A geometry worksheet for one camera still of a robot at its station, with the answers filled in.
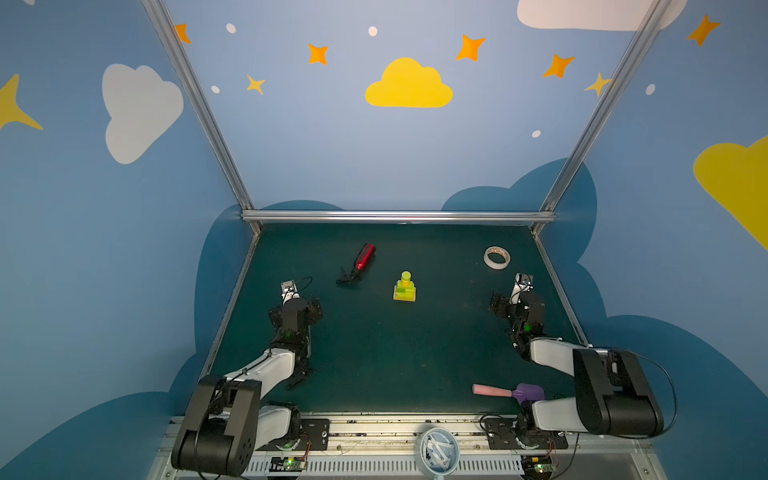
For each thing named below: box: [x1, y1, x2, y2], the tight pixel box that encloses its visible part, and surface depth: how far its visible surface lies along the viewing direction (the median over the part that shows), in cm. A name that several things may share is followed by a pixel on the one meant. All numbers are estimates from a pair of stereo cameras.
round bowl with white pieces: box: [419, 427, 460, 476], surface depth 73 cm
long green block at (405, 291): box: [395, 287, 416, 297], surface depth 100 cm
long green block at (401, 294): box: [393, 288, 409, 302], surface depth 100 cm
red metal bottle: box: [336, 243, 376, 284], surface depth 110 cm
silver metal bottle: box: [285, 344, 313, 390], surface depth 84 cm
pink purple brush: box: [472, 383, 545, 404], surface depth 82 cm
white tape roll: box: [484, 246, 511, 270], surface depth 113 cm
